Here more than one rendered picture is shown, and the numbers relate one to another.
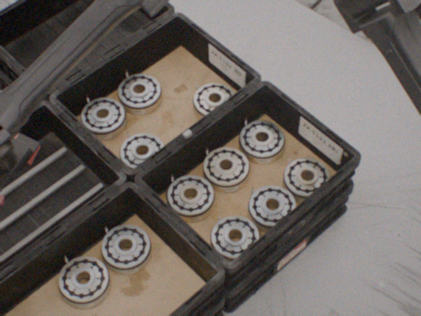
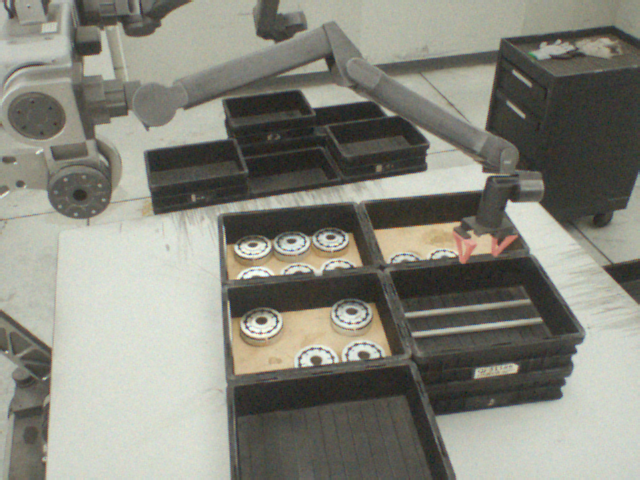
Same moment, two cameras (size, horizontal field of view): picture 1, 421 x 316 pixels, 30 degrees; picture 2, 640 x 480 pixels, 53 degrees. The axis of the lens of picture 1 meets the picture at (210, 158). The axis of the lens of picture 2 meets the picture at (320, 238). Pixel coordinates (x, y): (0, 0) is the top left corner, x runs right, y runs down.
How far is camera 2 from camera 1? 2.15 m
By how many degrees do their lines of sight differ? 83
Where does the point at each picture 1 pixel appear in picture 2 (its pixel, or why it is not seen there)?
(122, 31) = (278, 454)
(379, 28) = not seen: outside the picture
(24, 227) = (473, 320)
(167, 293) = (393, 243)
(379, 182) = (186, 280)
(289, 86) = (162, 376)
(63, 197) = (432, 326)
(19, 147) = (470, 221)
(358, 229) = not seen: hidden behind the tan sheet
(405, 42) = not seen: outside the picture
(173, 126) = (308, 333)
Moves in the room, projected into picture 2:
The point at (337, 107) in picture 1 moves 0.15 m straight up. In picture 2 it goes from (149, 339) to (139, 298)
